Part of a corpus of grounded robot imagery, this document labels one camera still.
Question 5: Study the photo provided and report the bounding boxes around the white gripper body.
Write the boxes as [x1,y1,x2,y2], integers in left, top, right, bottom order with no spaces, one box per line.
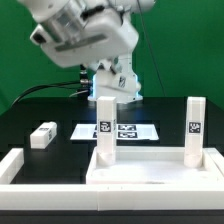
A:
[41,8,139,68]

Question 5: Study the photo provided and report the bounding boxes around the white desk top tray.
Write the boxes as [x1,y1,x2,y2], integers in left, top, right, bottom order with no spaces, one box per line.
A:
[86,146,224,184]

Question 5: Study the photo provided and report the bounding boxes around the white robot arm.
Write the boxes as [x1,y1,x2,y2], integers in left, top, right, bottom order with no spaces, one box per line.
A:
[17,0,156,104]

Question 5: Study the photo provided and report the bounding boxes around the fiducial marker sheet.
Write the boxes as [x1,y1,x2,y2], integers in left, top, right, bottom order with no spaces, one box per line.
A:
[69,123,160,142]

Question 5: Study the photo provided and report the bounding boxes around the black base cables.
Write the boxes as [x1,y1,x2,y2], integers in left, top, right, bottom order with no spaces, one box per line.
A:
[11,79,92,106]

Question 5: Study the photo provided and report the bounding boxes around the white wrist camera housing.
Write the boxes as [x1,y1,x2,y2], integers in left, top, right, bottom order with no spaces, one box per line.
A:
[30,25,52,45]

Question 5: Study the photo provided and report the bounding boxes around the white left fence rail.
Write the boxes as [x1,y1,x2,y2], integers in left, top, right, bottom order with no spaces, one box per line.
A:
[0,148,24,185]

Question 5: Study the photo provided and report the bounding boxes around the white fence rail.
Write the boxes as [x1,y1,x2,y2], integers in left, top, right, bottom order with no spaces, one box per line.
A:
[0,148,24,185]
[0,184,224,211]

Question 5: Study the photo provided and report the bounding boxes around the white front fence rail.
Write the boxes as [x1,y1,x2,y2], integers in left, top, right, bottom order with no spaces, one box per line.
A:
[0,184,224,211]

